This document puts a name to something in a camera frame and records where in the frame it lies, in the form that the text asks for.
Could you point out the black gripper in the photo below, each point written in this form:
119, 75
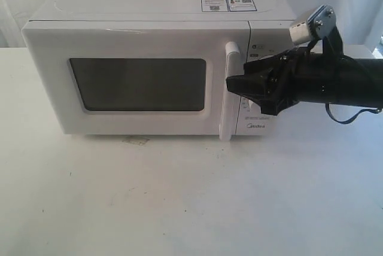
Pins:
270, 81

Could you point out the white microwave oven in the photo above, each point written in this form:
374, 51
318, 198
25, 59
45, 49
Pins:
139, 78

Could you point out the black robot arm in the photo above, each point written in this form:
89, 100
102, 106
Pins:
339, 80

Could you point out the white microwave oven body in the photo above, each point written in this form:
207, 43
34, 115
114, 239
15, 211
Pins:
269, 34

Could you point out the lower white control knob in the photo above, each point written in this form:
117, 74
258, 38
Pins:
246, 104

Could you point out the blue warning label sticker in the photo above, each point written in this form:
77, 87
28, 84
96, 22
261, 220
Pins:
218, 6

